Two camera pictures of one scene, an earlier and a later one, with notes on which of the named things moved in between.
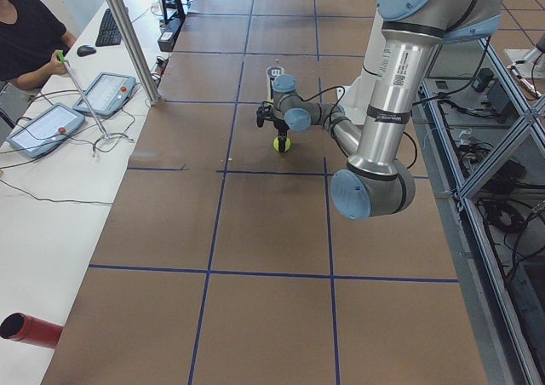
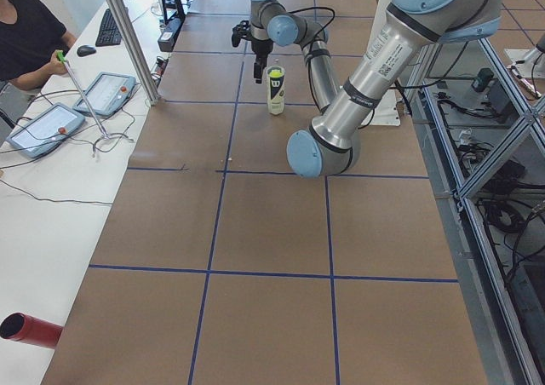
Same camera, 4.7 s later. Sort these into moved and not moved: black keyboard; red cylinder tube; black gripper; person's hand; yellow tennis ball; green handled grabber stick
Moved: yellow tennis ball; black gripper
Not moved: green handled grabber stick; red cylinder tube; black keyboard; person's hand
